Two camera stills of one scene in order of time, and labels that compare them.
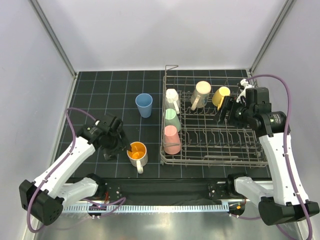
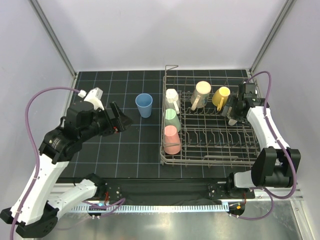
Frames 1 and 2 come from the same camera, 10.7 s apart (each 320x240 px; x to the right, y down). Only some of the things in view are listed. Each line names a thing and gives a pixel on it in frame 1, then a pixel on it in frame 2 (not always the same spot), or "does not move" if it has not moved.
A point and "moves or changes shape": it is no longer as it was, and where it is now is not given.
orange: (138, 156) moves or changes shape
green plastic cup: (171, 118) does not move
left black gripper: (111, 154) → (124, 120)
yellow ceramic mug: (218, 96) does not move
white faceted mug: (172, 100) does not move
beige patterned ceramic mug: (200, 97) does not move
